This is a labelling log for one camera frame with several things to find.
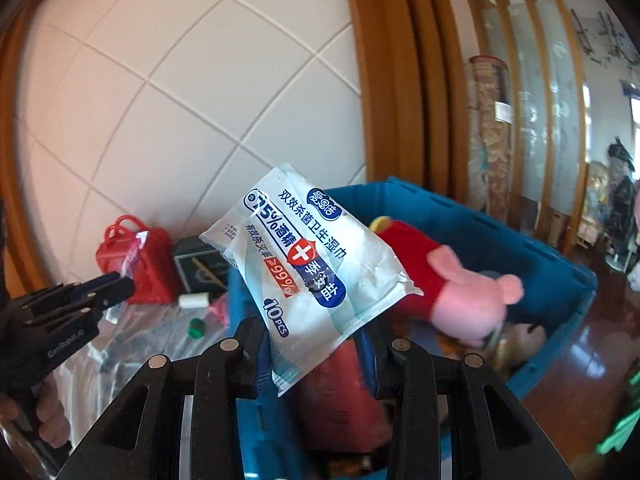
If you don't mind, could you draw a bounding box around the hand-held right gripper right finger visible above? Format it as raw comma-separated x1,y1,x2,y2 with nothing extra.
357,330,577,480

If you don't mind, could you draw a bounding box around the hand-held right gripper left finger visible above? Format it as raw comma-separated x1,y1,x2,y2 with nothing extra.
60,317,274,480

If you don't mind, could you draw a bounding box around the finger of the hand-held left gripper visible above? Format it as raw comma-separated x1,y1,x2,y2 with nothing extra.
75,272,137,317
9,284,97,323

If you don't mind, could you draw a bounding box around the red long box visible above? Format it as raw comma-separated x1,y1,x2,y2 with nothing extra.
300,340,392,454

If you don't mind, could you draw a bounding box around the clear pink packet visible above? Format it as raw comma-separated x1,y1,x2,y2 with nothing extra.
105,230,151,324

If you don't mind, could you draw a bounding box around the pink pig plush red dress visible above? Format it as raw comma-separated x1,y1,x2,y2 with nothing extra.
370,216,525,349

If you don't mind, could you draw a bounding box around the brown bear plush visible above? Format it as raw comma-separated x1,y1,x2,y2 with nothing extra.
492,322,547,372

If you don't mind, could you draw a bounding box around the blue plastic crate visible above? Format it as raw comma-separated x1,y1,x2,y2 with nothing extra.
227,176,599,480

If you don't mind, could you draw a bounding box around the person's left hand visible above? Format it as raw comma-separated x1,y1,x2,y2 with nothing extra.
0,376,66,447

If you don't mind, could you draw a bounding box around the red bear suitcase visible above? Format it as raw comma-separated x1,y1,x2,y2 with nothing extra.
96,215,176,306

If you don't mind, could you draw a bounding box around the white plastic bottle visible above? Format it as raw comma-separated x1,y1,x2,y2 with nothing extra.
178,292,211,311

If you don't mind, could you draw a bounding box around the black gift box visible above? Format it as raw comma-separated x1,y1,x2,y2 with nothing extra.
172,237,236,294

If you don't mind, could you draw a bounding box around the green plastic item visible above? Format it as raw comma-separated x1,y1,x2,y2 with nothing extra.
600,405,640,457

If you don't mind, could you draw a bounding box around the rolled patterned carpet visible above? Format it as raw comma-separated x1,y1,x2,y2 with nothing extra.
467,55,514,222

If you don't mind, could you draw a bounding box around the dark clutter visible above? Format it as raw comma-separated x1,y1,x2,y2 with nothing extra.
604,137,640,275

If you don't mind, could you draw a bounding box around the wooden glass partition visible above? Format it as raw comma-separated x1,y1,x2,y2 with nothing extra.
452,0,592,257

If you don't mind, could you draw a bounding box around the curved wooden frame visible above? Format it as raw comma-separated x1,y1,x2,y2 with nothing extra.
0,0,57,288

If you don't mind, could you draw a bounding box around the wooden door frame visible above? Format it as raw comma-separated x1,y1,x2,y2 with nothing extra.
342,0,477,207

